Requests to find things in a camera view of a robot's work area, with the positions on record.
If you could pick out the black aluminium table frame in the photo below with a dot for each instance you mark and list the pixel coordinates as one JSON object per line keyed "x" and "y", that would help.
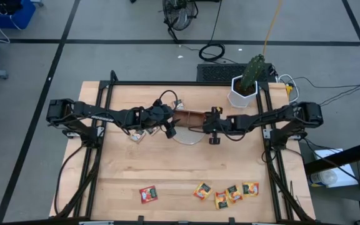
{"x": 183, "y": 83}

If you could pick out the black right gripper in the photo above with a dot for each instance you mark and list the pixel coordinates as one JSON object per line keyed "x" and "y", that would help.
{"x": 217, "y": 124}

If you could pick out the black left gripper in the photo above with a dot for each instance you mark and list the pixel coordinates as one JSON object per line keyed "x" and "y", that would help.
{"x": 159, "y": 115}

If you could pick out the green cactus plant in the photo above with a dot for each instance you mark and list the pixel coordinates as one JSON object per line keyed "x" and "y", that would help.
{"x": 252, "y": 70}

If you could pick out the black vented computer case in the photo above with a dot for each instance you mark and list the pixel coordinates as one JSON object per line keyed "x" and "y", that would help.
{"x": 217, "y": 72}

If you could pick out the black floor fan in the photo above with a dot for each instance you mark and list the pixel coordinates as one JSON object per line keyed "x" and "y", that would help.
{"x": 180, "y": 14}

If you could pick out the blue plastic bin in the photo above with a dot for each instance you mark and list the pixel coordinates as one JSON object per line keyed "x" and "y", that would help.
{"x": 28, "y": 17}

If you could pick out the orange tea bag packet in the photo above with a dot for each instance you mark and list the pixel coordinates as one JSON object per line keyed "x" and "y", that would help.
{"x": 234, "y": 193}
{"x": 250, "y": 189}
{"x": 202, "y": 191}
{"x": 221, "y": 200}

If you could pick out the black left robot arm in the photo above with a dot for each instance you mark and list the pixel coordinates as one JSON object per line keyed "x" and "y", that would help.
{"x": 105, "y": 114}

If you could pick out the white hexagonal planter pot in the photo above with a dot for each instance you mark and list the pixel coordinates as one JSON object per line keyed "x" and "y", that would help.
{"x": 239, "y": 100}

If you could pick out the white cardboard box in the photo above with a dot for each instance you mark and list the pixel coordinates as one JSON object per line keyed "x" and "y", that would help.
{"x": 345, "y": 178}

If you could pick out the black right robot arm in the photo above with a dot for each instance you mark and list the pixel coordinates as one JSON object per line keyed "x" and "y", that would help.
{"x": 261, "y": 120}

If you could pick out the brown wooden tea box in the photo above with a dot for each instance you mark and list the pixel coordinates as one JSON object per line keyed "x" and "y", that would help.
{"x": 189, "y": 118}

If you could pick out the red tea bag packet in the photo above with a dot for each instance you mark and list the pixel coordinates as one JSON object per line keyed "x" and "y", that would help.
{"x": 148, "y": 194}

